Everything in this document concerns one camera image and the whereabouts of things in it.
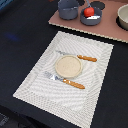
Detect white blue toy fish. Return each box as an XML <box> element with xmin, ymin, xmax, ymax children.
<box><xmin>88</xmin><ymin>15</ymin><xmax>100</xmax><ymax>19</ymax></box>

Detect red toy tomato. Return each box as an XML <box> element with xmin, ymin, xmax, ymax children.
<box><xmin>84</xmin><ymin>7</ymin><xmax>94</xmax><ymax>17</ymax></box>

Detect grey frying pan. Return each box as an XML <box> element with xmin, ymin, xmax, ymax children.
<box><xmin>80</xmin><ymin>1</ymin><xmax>102</xmax><ymax>26</ymax></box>

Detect beige round plate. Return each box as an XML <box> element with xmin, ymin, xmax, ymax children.
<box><xmin>55</xmin><ymin>55</ymin><xmax>83</xmax><ymax>78</ymax></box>

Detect white woven placemat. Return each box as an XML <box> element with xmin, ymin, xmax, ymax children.
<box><xmin>12</xmin><ymin>30</ymin><xmax>115</xmax><ymax>128</ymax></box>

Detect grey cooking pot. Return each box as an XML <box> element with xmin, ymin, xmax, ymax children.
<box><xmin>58</xmin><ymin>0</ymin><xmax>79</xmax><ymax>20</ymax></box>

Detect pink stove board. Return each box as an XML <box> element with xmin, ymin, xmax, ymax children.
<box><xmin>49</xmin><ymin>0</ymin><xmax>128</xmax><ymax>43</ymax></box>

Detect black stove burner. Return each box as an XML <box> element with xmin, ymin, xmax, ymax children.
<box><xmin>90</xmin><ymin>1</ymin><xmax>105</xmax><ymax>10</ymax></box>

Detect beige bowl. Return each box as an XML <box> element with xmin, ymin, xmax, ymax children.
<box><xmin>118</xmin><ymin>4</ymin><xmax>128</xmax><ymax>30</ymax></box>

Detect fork with orange handle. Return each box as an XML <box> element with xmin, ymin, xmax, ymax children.
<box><xmin>44</xmin><ymin>71</ymin><xmax>85</xmax><ymax>89</ymax></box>

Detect knife with orange handle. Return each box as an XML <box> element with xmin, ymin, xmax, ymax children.
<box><xmin>56</xmin><ymin>50</ymin><xmax>97</xmax><ymax>62</ymax></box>

